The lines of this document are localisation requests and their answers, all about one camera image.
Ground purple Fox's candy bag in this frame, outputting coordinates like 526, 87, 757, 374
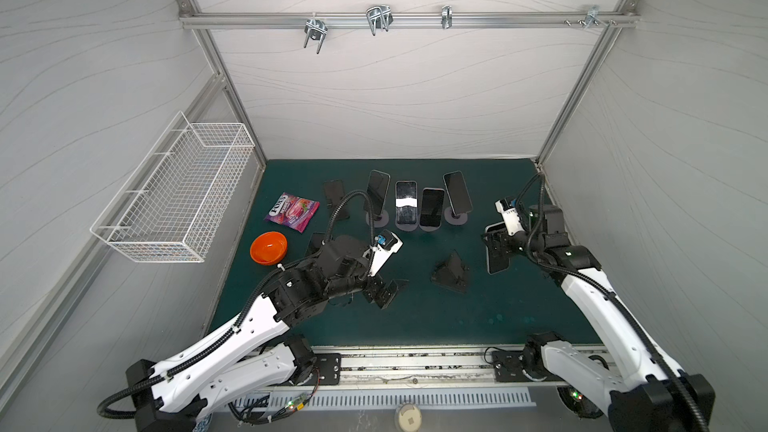
264, 193, 319, 233

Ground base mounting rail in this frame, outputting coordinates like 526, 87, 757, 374
173, 344, 631, 391

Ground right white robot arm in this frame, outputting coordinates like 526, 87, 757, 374
483, 196, 716, 431

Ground black folding phone stand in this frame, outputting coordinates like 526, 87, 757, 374
323, 179, 345, 215

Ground black phone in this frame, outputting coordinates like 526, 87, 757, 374
306, 232, 325, 256

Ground aluminium crossbar rail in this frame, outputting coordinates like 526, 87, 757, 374
179, 5, 640, 32

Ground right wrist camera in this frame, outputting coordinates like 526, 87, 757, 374
495, 198, 525, 236

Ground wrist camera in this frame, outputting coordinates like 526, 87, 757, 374
368, 230, 403, 277
495, 198, 525, 236

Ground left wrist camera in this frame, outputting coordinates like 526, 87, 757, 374
368, 230, 403, 277

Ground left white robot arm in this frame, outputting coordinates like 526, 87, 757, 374
96, 228, 403, 431

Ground grey round stand base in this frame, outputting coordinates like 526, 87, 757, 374
364, 209, 389, 229

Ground round white puck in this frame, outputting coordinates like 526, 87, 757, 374
395, 403, 423, 432

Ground white wire basket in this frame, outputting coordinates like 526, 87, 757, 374
90, 112, 254, 263

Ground orange plastic bowl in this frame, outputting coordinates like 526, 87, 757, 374
249, 231, 288, 266

